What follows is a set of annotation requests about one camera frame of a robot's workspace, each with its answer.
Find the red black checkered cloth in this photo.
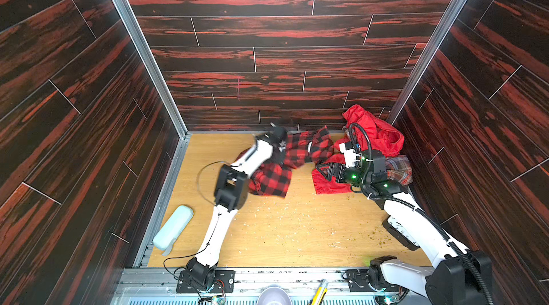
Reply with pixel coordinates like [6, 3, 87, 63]
[248, 126, 334, 199]

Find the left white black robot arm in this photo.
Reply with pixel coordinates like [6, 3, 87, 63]
[182, 125, 287, 292]

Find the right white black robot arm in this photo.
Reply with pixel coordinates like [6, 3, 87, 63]
[327, 124, 494, 304]

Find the red jacket cloth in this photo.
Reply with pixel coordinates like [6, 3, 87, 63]
[312, 105, 405, 194]

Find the grey red plaid shirt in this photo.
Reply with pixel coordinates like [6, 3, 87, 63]
[385, 155, 413, 186]

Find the mint green case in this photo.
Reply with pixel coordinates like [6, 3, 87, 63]
[153, 205, 194, 256]

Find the grey round bowl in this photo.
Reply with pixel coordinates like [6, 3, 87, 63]
[257, 286, 293, 305]

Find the thin black cable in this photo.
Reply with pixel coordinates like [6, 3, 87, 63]
[162, 160, 232, 278]

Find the black corrugated cable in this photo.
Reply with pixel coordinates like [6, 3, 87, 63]
[347, 122, 494, 305]

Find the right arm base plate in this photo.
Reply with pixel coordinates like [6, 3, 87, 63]
[342, 269, 399, 293]

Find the yellow handled tool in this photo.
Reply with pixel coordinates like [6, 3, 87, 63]
[310, 279, 329, 305]

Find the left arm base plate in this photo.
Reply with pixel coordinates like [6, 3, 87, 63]
[176, 269, 236, 294]

